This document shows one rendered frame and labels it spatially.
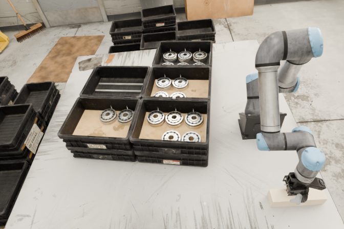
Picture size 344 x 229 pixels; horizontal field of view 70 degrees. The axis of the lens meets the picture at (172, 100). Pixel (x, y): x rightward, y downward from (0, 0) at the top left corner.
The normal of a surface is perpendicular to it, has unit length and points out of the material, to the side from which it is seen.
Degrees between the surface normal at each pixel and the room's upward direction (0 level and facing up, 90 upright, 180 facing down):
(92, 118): 0
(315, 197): 0
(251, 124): 90
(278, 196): 0
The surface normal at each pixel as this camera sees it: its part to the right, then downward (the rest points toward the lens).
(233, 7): -0.04, 0.48
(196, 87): -0.11, -0.70
